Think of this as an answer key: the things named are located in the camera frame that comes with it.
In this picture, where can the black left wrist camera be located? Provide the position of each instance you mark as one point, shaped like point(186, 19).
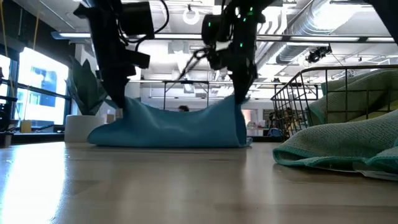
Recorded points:
point(136, 18)

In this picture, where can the potted snake plant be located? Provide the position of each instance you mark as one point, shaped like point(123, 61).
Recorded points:
point(84, 102)

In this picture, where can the black-legged background table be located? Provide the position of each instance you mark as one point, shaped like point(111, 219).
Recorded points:
point(186, 81)

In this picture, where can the long ceiling light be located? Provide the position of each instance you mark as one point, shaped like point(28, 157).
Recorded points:
point(174, 36)
point(326, 39)

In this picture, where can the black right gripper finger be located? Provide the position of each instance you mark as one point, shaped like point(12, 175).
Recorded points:
point(237, 90)
point(248, 87)

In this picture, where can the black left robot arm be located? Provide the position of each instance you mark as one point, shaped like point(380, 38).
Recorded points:
point(102, 18)

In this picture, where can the bright window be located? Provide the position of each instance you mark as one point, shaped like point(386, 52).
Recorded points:
point(40, 71)

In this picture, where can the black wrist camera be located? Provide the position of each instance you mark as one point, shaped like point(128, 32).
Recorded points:
point(216, 29)
point(136, 18)

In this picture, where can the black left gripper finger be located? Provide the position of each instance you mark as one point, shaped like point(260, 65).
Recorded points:
point(112, 90)
point(122, 90)

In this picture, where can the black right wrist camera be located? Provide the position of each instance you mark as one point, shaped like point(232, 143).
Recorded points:
point(216, 29)

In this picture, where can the yellow container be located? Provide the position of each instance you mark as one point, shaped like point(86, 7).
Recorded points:
point(26, 126)

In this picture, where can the person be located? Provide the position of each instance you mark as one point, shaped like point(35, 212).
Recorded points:
point(183, 108)

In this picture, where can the silver ceiling ventilation duct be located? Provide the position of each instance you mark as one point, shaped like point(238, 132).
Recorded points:
point(311, 18)

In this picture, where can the pale green microfiber towel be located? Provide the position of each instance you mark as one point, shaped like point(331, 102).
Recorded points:
point(335, 143)
point(357, 87)

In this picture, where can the teal textured microfiber towel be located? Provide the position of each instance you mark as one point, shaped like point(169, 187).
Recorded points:
point(174, 130)

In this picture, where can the black ceiling-mounted camera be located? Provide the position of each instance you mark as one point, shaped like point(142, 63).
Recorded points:
point(317, 54)

